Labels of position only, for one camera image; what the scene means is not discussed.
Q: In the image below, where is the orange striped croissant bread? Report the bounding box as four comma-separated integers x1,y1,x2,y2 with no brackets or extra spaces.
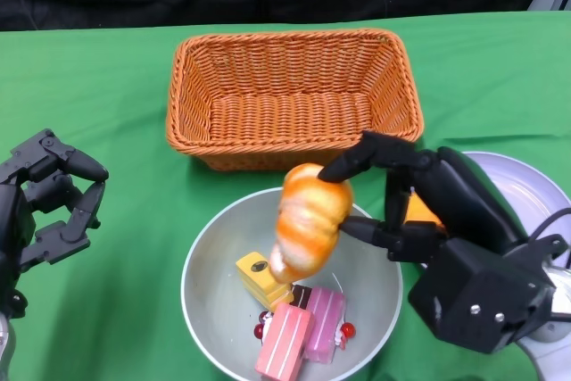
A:
269,163,354,285

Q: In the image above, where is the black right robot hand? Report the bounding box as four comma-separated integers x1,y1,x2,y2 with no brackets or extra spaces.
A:
319,130,532,266

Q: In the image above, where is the magenta pink cake slice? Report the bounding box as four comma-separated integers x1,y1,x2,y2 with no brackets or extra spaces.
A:
305,286,347,363

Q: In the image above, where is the yellow cake slice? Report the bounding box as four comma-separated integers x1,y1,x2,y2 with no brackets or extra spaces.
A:
235,251,294,311

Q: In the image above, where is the salmon pink cake slice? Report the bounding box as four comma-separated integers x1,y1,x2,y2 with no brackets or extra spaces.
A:
253,302,316,380

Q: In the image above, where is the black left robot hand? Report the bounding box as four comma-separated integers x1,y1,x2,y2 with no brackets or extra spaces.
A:
0,128,110,318

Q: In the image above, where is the brown chocolate cake slice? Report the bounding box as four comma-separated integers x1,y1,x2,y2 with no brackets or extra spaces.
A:
289,285,313,311

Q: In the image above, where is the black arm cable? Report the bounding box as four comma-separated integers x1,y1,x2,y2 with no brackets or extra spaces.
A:
525,206,571,269

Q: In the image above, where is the green tablecloth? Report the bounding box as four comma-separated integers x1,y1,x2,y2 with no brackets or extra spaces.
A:
0,10,571,381

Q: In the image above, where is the orange wicker basket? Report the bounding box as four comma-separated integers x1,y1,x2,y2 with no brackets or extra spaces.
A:
165,29,424,172

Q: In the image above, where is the grey round bowl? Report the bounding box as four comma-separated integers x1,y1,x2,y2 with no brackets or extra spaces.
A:
180,186,404,380

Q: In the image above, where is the white cream cherry cake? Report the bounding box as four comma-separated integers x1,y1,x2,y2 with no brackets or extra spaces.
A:
252,311,274,340
333,320,357,351

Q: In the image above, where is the orange ring-shaped bread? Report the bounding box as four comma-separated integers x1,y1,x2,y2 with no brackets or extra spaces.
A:
403,193,447,233

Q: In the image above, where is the lavender round plate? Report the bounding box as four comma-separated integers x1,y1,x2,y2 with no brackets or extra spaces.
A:
414,151,571,275

